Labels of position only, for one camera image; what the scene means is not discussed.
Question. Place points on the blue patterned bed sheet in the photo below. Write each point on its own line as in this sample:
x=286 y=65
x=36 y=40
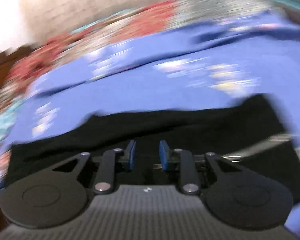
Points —
x=205 y=65

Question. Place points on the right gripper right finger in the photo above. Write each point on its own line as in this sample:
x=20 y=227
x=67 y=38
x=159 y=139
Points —
x=232 y=193

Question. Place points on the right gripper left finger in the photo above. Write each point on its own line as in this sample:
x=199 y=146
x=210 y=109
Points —
x=59 y=193

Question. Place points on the black pant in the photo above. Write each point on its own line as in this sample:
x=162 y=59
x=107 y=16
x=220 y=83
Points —
x=221 y=131

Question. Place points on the red floral patchwork quilt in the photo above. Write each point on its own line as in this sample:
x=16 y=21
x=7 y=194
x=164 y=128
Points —
x=31 y=64

